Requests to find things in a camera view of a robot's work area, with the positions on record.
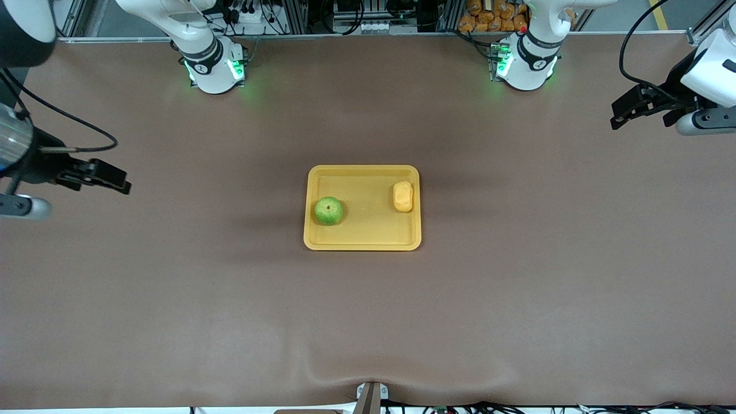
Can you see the bag of orange items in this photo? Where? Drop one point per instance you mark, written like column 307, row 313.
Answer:
column 489, row 20

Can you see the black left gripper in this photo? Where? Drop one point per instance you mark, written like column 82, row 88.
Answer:
column 676, row 89

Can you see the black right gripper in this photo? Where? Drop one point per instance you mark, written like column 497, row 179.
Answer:
column 41, row 165

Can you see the aluminium side rail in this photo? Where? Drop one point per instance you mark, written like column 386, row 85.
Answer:
column 696, row 37

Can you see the yellow plastic tray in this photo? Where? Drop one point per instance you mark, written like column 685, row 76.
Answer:
column 362, row 230

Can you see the aluminium frame post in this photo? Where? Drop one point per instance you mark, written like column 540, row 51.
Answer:
column 72, row 17

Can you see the white power strip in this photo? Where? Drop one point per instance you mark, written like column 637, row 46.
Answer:
column 253, row 26

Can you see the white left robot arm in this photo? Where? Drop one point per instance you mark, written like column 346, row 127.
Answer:
column 526, row 77

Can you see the metal clamp bracket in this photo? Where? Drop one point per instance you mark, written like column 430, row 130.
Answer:
column 371, row 399

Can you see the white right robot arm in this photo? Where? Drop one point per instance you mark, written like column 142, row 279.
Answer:
column 215, row 80

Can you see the aluminium table edge rail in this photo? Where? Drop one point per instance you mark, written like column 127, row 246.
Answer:
column 374, row 35

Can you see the grey electronics box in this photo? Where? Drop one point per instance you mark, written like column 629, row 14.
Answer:
column 374, row 26

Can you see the yellow potato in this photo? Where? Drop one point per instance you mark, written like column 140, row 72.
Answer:
column 403, row 196

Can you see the green apple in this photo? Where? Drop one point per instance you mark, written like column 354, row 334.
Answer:
column 329, row 211

